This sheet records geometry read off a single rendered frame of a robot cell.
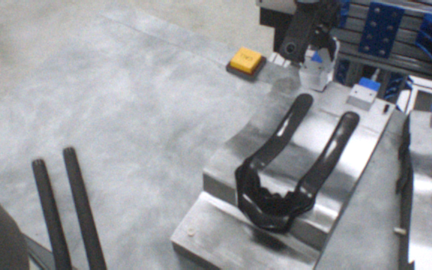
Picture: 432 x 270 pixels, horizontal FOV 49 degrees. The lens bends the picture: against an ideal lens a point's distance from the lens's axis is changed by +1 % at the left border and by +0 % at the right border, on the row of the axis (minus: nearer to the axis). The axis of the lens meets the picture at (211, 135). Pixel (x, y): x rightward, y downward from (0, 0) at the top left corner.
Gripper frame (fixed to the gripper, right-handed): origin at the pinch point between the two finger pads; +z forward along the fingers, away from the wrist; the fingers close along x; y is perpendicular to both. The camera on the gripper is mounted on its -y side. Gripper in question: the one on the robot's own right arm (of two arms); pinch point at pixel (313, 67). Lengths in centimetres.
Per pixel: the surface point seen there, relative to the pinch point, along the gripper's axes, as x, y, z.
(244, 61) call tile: 20.8, 1.9, 7.8
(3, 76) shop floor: 175, -4, 71
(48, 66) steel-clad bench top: 69, -22, 1
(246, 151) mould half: 2.5, -25.8, -2.2
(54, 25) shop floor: 178, 37, 76
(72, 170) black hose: 36, -45, -2
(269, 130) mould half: 2.8, -16.9, 2.9
